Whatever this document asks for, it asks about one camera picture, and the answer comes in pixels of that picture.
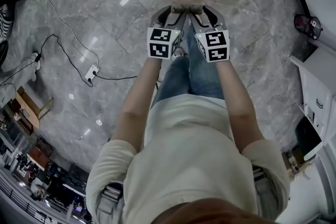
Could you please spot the cream long-sleeve shirt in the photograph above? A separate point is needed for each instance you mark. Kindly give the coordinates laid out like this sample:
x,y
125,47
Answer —
x,y
183,160

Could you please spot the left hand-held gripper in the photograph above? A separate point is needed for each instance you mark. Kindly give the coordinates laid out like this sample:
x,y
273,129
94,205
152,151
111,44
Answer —
x,y
158,44

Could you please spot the blue jeans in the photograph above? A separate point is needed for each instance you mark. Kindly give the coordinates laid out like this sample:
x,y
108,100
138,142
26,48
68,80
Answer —
x,y
181,78

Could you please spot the dark metal railing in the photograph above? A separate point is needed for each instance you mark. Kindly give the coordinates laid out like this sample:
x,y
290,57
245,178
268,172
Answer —
x,y
23,204

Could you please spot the zebra striped cushion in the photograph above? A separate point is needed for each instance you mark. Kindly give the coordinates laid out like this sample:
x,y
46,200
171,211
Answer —
x,y
4,22

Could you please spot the white shoe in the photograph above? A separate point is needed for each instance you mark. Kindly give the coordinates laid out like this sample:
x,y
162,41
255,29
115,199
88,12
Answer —
x,y
179,53

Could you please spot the person's right forearm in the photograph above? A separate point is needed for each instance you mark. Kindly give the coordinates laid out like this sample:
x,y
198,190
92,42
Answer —
x,y
236,105

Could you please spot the white power strip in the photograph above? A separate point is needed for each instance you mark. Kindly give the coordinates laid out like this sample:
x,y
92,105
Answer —
x,y
92,72

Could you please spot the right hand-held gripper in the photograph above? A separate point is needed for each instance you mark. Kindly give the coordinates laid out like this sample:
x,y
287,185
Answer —
x,y
215,46

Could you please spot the wooden stool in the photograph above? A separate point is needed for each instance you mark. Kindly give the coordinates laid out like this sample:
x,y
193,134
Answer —
x,y
31,105

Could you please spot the black mesh wastebasket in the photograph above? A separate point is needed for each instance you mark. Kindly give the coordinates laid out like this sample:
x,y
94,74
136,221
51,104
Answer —
x,y
307,26

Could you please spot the person's left forearm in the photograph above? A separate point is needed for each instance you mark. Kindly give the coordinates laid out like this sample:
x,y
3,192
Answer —
x,y
139,102

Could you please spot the white cabinet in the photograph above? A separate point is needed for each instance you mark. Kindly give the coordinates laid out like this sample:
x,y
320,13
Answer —
x,y
315,102

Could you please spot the black power adapter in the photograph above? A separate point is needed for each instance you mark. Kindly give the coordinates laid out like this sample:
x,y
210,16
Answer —
x,y
38,57

